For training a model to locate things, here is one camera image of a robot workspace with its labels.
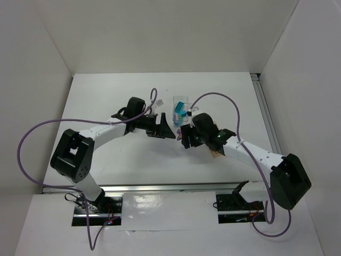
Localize clear plastic container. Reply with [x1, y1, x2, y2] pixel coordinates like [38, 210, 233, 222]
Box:
[172, 96, 189, 127]

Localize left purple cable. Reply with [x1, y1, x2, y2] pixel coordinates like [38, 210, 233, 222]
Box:
[17, 88, 158, 251]

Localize aluminium side rail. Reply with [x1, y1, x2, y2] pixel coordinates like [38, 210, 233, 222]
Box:
[250, 73, 294, 189]

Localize amber plastic container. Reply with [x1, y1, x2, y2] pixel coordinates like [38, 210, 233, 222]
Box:
[210, 150, 224, 158]

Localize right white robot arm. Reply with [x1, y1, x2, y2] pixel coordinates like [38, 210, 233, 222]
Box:
[180, 113, 312, 210]

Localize aluminium front rail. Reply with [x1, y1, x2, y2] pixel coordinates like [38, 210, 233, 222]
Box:
[41, 181, 247, 193]

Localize teal rectangular lego brick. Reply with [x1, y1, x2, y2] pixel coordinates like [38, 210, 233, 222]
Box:
[174, 101, 184, 113]

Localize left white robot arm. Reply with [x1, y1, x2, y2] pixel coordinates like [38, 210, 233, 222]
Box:
[50, 97, 176, 211]

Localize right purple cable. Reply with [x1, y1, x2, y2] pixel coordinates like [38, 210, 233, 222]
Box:
[190, 92, 291, 237]

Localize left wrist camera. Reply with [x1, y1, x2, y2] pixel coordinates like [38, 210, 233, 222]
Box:
[154, 99, 164, 108]

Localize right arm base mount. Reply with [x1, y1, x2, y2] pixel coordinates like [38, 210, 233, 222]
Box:
[212, 194, 265, 224]

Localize purple cable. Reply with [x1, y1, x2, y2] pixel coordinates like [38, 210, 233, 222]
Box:
[17, 88, 158, 251]
[190, 92, 291, 237]

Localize purple butterfly lego piece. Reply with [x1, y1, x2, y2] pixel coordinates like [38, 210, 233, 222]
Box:
[176, 129, 182, 140]

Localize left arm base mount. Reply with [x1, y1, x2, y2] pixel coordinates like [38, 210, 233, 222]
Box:
[64, 193, 123, 227]

